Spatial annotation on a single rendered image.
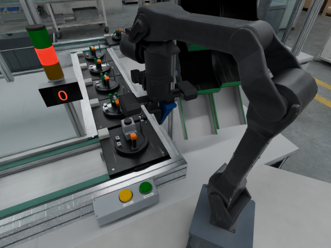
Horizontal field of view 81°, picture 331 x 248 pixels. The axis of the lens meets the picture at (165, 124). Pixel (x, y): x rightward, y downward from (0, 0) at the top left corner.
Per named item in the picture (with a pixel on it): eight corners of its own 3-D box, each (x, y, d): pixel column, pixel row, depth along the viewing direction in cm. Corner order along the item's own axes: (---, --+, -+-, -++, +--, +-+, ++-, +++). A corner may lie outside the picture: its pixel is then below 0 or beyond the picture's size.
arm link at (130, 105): (202, 68, 43) (188, 57, 47) (119, 85, 37) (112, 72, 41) (198, 99, 48) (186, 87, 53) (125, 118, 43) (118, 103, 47)
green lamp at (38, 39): (52, 47, 57) (46, 29, 53) (33, 50, 55) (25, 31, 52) (52, 42, 60) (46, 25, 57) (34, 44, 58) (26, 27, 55)
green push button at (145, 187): (153, 192, 66) (152, 189, 65) (142, 196, 65) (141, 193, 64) (149, 182, 69) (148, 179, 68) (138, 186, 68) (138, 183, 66)
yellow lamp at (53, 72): (64, 78, 63) (58, 64, 60) (47, 81, 62) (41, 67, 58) (63, 72, 67) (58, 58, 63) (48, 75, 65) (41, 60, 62)
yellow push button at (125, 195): (133, 200, 64) (133, 197, 63) (121, 204, 63) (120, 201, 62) (130, 190, 67) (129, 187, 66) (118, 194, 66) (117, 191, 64)
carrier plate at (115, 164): (169, 157, 78) (169, 154, 76) (110, 178, 70) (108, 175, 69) (148, 122, 94) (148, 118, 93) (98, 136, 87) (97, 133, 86)
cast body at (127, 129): (137, 137, 76) (135, 123, 71) (126, 140, 75) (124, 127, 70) (131, 124, 82) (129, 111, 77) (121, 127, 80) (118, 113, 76)
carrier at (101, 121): (147, 120, 95) (146, 99, 87) (98, 134, 88) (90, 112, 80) (133, 95, 112) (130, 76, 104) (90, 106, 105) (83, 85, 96)
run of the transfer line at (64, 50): (270, 35, 224) (274, 23, 216) (48, 73, 153) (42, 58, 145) (246, 26, 252) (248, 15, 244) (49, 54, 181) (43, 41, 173)
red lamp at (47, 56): (58, 63, 60) (52, 47, 57) (41, 66, 58) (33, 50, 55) (58, 57, 63) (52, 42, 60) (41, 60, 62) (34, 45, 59)
